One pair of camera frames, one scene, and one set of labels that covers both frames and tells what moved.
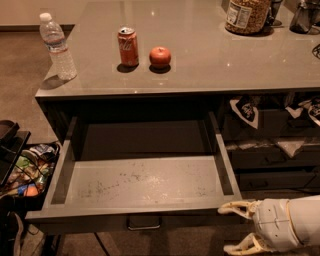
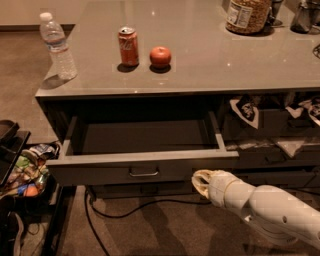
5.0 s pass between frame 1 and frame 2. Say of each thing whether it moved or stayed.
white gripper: moved
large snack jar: stayed
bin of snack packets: stayed
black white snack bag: stayed
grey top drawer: moved
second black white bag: stayed
